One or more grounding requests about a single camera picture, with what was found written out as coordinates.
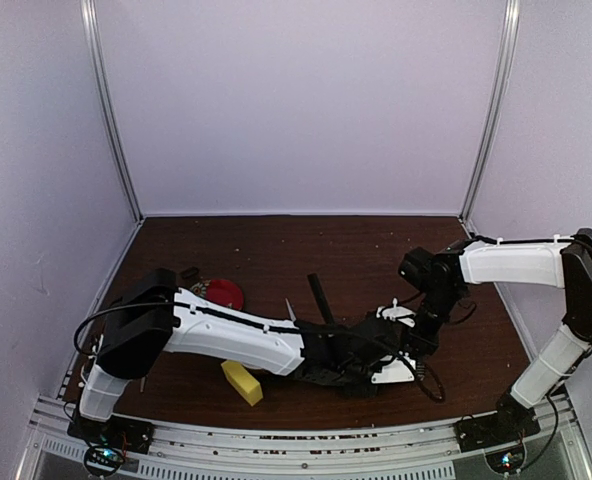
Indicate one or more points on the left aluminium corner post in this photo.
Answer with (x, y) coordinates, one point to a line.
(93, 38)

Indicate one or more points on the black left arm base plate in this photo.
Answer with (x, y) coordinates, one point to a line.
(121, 433)

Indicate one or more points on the right aluminium corner post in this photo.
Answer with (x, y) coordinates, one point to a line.
(503, 69)

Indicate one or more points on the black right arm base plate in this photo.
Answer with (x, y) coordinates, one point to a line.
(487, 431)

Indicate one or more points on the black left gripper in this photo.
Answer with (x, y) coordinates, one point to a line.
(359, 391)

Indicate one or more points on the aluminium corner post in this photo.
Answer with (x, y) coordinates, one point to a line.
(503, 69)
(93, 38)

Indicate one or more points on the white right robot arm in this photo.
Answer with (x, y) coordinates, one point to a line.
(547, 280)

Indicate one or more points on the yellow sponge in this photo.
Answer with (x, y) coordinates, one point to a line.
(246, 385)

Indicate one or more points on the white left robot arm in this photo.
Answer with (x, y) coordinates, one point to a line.
(157, 315)

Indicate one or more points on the red floral plate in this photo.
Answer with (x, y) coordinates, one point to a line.
(221, 292)

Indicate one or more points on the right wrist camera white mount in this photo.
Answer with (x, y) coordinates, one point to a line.
(396, 312)

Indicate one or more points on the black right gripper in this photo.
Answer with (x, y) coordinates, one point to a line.
(425, 344)

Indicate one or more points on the black comb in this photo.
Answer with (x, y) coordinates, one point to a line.
(320, 299)

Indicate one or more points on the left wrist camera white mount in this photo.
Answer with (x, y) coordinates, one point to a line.
(394, 371)

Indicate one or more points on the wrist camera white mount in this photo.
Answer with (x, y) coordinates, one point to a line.
(394, 371)
(396, 312)

